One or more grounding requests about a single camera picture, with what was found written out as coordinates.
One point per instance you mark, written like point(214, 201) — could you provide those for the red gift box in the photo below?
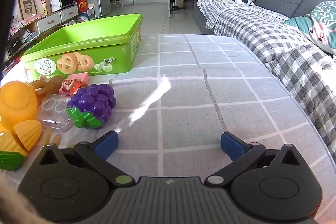
point(82, 6)

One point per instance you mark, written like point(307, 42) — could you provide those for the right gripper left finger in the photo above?
point(95, 156)

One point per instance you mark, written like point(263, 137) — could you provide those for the teal patterned pillow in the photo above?
point(318, 26)

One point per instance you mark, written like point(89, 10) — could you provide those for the checked sofa blanket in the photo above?
point(305, 70)

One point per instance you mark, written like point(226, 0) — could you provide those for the yellow toy corn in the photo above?
point(16, 144)

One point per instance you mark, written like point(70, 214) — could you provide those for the pink toy box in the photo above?
point(84, 77)

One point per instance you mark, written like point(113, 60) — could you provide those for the white tv cabinet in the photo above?
point(26, 33)

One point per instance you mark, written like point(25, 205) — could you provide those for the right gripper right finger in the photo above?
point(244, 157)

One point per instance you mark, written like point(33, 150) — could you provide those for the green plastic cookie box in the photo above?
point(97, 47)

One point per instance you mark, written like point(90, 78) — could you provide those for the framed cartoon picture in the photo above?
point(27, 8)

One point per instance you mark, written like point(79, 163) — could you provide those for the grey checked tablecloth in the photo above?
point(185, 90)

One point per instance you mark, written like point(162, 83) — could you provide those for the clear plastic blister tray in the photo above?
point(52, 113)

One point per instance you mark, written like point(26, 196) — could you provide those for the purple toy grapes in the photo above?
point(91, 107)

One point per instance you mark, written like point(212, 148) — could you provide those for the yellow toy cup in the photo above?
point(18, 103)

